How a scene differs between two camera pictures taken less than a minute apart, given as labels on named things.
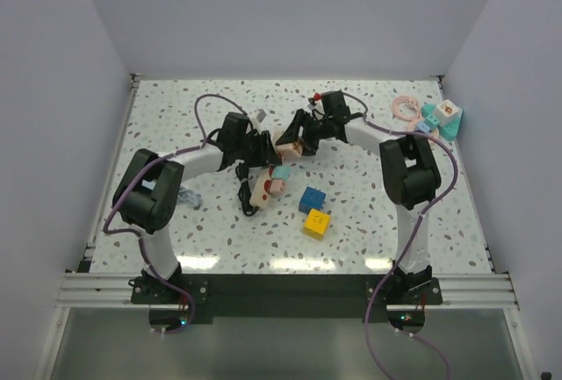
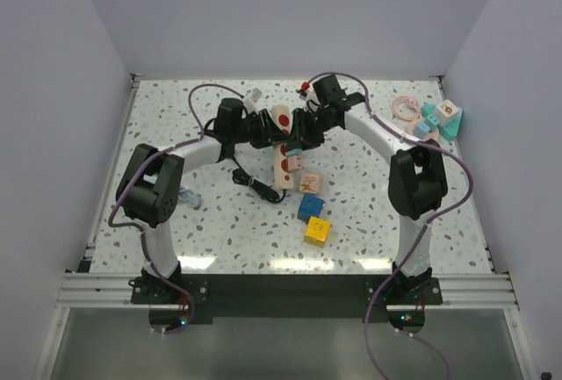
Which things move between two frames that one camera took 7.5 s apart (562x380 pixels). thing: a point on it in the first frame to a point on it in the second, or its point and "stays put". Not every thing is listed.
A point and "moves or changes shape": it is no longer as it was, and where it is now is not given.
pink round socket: (434, 131) stays put
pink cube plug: (291, 150) to (309, 182)
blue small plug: (422, 126) stays put
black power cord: (244, 191) to (259, 187)
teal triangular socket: (449, 131) stays put
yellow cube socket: (316, 225) moves or changes shape
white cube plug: (445, 111) stays put
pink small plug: (277, 186) to (295, 162)
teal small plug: (281, 172) to (295, 151)
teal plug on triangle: (432, 121) stays put
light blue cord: (190, 198) stays put
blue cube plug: (312, 198) moves or changes shape
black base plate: (174, 301) stays put
